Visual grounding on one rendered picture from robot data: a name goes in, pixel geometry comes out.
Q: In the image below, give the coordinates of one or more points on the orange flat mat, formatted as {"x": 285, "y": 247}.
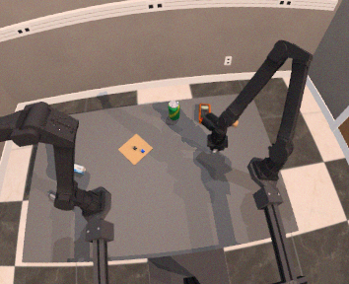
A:
{"x": 134, "y": 156}

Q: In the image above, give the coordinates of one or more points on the green and yellow can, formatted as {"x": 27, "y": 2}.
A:
{"x": 174, "y": 110}

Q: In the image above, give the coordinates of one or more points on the orange digital multimeter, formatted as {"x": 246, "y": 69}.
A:
{"x": 203, "y": 110}

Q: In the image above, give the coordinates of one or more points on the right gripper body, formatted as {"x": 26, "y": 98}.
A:
{"x": 217, "y": 144}

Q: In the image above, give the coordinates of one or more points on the small white and blue box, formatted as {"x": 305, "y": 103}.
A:
{"x": 79, "y": 169}

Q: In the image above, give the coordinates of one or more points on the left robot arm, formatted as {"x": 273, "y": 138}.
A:
{"x": 37, "y": 120}

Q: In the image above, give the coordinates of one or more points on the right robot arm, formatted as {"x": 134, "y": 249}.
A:
{"x": 278, "y": 153}

